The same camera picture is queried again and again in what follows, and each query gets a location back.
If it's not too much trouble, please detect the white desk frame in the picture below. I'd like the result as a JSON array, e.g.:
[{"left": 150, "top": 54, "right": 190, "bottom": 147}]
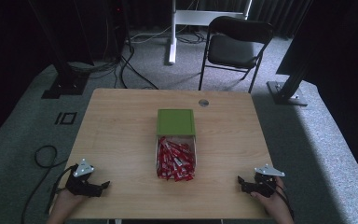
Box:
[{"left": 168, "top": 0, "right": 254, "bottom": 65}]

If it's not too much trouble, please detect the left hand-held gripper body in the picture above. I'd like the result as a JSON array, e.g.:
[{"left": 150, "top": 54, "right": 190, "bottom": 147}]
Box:
[{"left": 64, "top": 158, "right": 103, "bottom": 198}]

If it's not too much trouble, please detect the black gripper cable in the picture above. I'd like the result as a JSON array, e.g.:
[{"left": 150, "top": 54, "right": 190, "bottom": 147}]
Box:
[
  {"left": 272, "top": 181, "right": 296, "bottom": 220},
  {"left": 21, "top": 145, "right": 77, "bottom": 224}
]

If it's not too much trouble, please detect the white drawer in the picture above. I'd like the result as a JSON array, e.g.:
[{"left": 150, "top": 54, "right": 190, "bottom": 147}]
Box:
[{"left": 154, "top": 134, "right": 198, "bottom": 181}]

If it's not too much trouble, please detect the dark computer tower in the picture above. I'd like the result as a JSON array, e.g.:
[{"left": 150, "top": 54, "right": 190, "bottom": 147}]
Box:
[{"left": 103, "top": 0, "right": 129, "bottom": 62}]

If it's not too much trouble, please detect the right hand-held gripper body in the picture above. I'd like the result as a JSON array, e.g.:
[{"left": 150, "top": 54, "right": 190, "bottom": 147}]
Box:
[{"left": 250, "top": 163, "right": 286, "bottom": 198}]

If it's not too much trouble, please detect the pile of red packets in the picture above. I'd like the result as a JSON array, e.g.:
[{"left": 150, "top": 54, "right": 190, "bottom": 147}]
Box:
[{"left": 156, "top": 136, "right": 197, "bottom": 182}]

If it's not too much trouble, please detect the white floor cable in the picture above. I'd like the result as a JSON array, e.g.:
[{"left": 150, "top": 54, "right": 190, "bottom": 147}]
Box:
[{"left": 130, "top": 25, "right": 172, "bottom": 44}]

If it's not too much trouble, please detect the person's left hand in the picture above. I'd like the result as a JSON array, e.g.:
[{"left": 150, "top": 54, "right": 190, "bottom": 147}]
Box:
[{"left": 53, "top": 188, "right": 89, "bottom": 217}]

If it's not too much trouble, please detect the bundle of black cables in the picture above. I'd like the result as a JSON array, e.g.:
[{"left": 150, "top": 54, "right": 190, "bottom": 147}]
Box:
[{"left": 67, "top": 60, "right": 120, "bottom": 80}]

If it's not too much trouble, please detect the black folding chair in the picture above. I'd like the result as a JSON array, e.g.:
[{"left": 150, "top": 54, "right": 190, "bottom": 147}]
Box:
[{"left": 198, "top": 15, "right": 275, "bottom": 94}]

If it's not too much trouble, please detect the dark curtain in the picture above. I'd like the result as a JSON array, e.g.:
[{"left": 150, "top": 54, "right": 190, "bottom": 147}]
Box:
[{"left": 195, "top": 0, "right": 311, "bottom": 38}]

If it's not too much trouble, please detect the black floor cable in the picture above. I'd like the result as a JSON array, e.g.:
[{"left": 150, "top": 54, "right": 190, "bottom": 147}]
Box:
[{"left": 114, "top": 43, "right": 160, "bottom": 91}]

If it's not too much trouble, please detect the black metal stand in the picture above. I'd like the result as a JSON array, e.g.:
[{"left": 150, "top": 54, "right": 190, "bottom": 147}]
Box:
[
  {"left": 27, "top": 0, "right": 95, "bottom": 100},
  {"left": 266, "top": 0, "right": 316, "bottom": 107}
]

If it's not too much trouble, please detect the person's right hand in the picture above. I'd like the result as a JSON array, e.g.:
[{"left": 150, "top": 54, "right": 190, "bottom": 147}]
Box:
[{"left": 250, "top": 176, "right": 294, "bottom": 218}]

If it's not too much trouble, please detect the green box lid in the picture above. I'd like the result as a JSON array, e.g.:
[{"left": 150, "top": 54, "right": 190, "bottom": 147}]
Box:
[{"left": 156, "top": 108, "right": 197, "bottom": 137}]

